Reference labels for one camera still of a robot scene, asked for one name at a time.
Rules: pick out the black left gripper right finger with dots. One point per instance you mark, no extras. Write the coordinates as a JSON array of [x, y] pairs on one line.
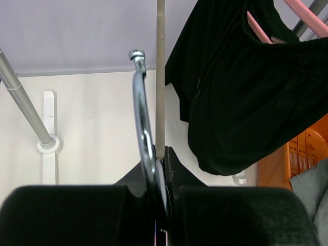
[[203, 215]]

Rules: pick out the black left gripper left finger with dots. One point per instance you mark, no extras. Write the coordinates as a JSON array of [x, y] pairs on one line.
[[117, 214]]

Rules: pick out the grey clothes hanger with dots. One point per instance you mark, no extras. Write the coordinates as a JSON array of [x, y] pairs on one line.
[[152, 153]]

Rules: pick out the grey shorts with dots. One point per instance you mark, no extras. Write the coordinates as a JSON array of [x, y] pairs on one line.
[[311, 188]]

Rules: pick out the black shorts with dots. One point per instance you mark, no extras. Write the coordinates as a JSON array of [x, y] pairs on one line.
[[245, 82]]

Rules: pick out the pink clothes hanger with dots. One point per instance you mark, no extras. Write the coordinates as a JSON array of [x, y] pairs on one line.
[[306, 15]]

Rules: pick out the white and chrome clothes rack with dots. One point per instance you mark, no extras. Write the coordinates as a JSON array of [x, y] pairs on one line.
[[49, 144]]

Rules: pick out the orange plastic laundry basket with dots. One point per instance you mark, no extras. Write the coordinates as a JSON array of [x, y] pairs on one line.
[[296, 156]]

